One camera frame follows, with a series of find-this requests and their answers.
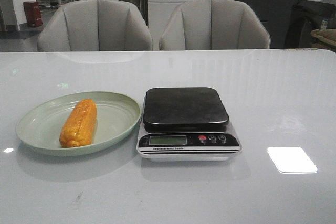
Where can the orange toy corn cob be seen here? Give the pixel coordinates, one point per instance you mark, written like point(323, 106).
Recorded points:
point(80, 125)

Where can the silver black kitchen scale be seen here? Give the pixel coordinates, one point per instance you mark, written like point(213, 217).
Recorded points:
point(186, 124)

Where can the right grey upholstered chair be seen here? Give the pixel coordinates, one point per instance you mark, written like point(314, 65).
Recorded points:
point(214, 25)

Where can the grey upholstered chair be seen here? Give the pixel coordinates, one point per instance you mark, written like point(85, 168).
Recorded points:
point(96, 25)
point(214, 25)

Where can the light green plate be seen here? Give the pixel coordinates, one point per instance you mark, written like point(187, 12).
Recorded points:
point(40, 128)

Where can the left grey upholstered chair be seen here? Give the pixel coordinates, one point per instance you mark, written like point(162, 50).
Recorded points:
point(96, 25)

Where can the red trash bin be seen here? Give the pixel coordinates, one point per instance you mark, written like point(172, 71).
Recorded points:
point(32, 13)

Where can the dark appliance at right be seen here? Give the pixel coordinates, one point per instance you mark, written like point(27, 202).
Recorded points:
point(306, 16)

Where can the tan cushion at right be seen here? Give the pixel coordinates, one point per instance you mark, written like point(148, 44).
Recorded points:
point(324, 39)

